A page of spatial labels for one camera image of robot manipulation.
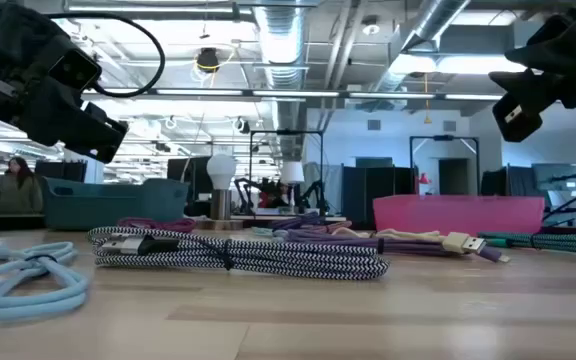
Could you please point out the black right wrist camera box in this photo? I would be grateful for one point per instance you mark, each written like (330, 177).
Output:
(518, 120)

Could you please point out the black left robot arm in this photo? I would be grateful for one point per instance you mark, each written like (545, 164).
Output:
(18, 25)

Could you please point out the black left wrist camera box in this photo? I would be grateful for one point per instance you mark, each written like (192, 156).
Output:
(75, 70)

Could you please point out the dark curtain panel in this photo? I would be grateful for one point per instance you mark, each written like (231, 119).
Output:
(513, 180)

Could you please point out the white shade table lamp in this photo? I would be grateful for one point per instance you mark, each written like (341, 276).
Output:
(292, 172)

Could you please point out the black background desk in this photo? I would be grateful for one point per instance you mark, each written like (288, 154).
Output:
(13, 222)

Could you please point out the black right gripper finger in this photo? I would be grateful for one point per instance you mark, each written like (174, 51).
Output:
(553, 47)
(528, 85)

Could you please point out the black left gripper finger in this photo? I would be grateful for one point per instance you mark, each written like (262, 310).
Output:
(73, 125)
(103, 114)

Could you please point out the silver ventilation duct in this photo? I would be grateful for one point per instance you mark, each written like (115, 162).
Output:
(438, 15)
(280, 30)

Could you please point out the black ceiling device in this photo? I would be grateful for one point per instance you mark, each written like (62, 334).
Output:
(208, 60)

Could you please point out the grey monitor screen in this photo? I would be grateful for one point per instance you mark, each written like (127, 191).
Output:
(553, 175)

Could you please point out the black background robot arms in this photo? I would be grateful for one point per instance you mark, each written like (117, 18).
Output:
(313, 192)

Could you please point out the black metal frame stand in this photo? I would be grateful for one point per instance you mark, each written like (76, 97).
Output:
(443, 137)
(288, 132)

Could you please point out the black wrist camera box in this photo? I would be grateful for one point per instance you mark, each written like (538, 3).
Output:
(518, 120)
(75, 70)

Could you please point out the black monitor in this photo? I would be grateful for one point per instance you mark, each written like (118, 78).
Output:
(193, 175)

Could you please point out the person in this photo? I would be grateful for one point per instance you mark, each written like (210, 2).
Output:
(18, 192)

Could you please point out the white square pillar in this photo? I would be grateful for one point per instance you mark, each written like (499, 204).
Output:
(95, 172)

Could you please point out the pink plastic bin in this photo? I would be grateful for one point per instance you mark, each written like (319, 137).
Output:
(458, 215)

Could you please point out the teal plastic bin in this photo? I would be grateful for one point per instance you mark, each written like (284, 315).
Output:
(118, 205)

